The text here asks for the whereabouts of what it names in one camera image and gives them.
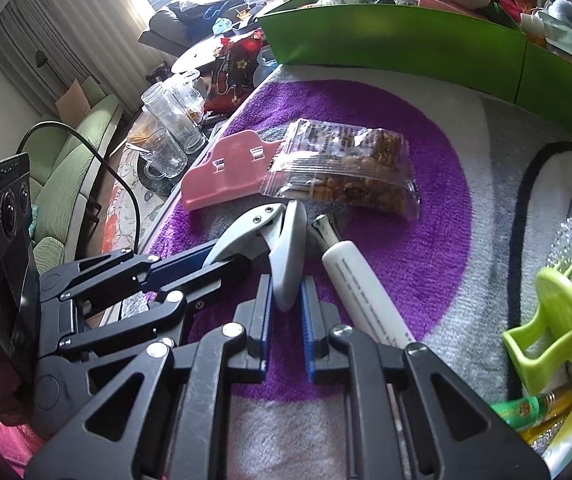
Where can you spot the right green storage box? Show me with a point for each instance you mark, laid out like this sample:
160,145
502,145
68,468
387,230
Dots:
545,86

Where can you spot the pink plastic clip far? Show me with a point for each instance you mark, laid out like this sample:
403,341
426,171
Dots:
234,168

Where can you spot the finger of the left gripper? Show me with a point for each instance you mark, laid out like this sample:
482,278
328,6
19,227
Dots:
166,267
206,279

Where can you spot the purple grey rug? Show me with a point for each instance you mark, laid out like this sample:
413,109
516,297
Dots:
495,184

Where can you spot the glass jars cluster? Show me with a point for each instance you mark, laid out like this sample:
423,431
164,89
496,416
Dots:
167,135

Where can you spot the grey sofa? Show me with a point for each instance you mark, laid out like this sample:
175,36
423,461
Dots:
173,31

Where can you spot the left green storage box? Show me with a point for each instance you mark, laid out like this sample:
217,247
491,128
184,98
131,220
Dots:
442,45

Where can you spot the round coffee table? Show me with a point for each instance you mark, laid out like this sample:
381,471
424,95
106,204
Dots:
202,55

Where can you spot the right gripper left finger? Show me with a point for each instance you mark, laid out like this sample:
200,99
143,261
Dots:
161,413

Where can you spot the snack bag clear wrapper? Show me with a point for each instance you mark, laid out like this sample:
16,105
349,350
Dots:
338,163

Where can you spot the red patterned bag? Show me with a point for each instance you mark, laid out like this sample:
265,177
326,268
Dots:
232,76

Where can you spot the green medicine bottle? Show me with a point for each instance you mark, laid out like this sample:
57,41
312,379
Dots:
531,411

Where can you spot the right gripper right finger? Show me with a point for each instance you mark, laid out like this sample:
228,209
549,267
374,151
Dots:
409,414

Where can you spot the white grey garlic press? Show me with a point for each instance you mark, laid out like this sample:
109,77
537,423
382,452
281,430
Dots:
279,230

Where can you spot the green storage box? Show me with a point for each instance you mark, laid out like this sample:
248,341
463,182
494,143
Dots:
545,86
442,45

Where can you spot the white tube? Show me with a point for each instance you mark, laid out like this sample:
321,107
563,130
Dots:
363,296

